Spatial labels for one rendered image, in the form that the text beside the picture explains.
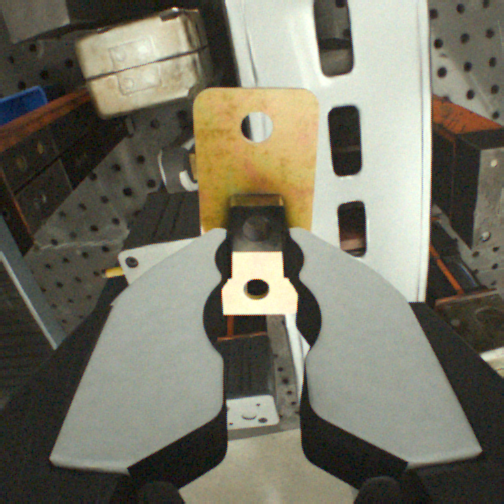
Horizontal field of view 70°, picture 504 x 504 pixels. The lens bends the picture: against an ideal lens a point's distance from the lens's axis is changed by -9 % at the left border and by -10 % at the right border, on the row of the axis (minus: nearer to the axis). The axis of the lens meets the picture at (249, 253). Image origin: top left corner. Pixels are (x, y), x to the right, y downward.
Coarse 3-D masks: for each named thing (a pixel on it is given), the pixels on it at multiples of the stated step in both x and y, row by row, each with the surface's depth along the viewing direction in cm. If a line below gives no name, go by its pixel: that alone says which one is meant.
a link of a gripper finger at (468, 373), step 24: (432, 312) 8; (432, 336) 8; (456, 336) 8; (456, 360) 7; (480, 360) 7; (456, 384) 6; (480, 384) 6; (480, 408) 6; (480, 432) 6; (480, 456) 5; (408, 480) 5; (432, 480) 5; (456, 480) 5; (480, 480) 5
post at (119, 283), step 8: (128, 224) 76; (128, 232) 76; (120, 264) 65; (112, 280) 61; (120, 280) 61; (104, 288) 59; (112, 288) 59; (120, 288) 59; (104, 296) 58; (112, 296) 57; (96, 304) 56; (104, 304) 56
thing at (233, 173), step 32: (224, 96) 11; (256, 96) 11; (288, 96) 11; (224, 128) 12; (288, 128) 12; (224, 160) 12; (256, 160) 12; (288, 160) 12; (224, 192) 13; (256, 192) 13; (288, 192) 13; (224, 224) 13; (288, 224) 13; (256, 256) 14; (224, 288) 15; (288, 288) 15
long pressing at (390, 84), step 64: (256, 0) 31; (384, 0) 31; (256, 64) 34; (320, 64) 34; (384, 64) 34; (256, 128) 37; (320, 128) 37; (384, 128) 37; (320, 192) 41; (384, 192) 41; (384, 256) 45
